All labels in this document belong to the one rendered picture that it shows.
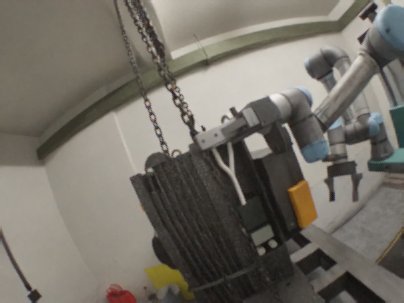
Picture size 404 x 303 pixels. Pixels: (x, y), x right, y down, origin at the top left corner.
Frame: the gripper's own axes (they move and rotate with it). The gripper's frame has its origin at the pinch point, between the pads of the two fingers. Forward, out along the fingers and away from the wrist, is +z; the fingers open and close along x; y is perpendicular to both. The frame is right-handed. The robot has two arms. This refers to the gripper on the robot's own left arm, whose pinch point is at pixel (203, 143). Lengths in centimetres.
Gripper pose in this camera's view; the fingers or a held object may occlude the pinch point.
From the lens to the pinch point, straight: 30.7
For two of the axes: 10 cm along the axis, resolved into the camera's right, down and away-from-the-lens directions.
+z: -8.6, 4.2, -2.9
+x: 2.3, -1.9, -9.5
